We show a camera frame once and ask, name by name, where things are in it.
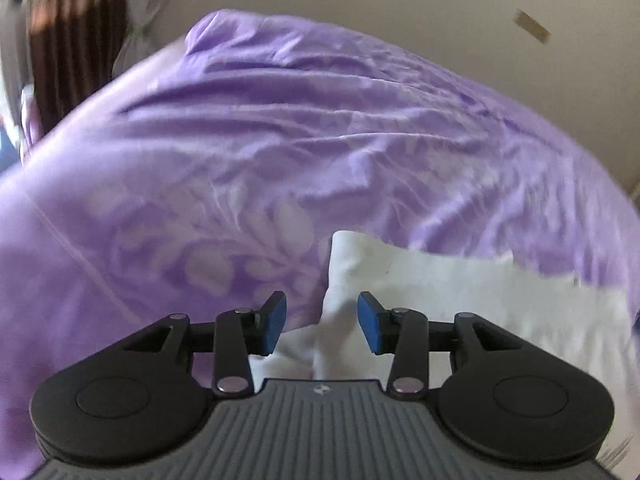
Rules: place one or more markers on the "purple floral bed sheet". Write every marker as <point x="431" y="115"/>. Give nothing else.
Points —
<point x="250" y="160"/>

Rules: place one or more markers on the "white printed sweatshirt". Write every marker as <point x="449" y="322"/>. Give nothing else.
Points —
<point x="475" y="300"/>

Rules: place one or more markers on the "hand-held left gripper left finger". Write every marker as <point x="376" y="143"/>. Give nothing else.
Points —
<point x="274" y="325"/>

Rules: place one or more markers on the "brown patterned curtain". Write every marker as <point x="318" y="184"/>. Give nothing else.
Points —
<point x="75" y="35"/>

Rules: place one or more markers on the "brown tape strip on wall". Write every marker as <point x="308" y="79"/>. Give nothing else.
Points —
<point x="532" y="26"/>

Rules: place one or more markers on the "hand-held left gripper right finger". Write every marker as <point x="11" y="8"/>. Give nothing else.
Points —
<point x="369" y="325"/>

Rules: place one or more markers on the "standing fan with patterned cover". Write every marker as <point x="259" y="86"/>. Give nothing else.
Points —
<point x="150" y="0"/>

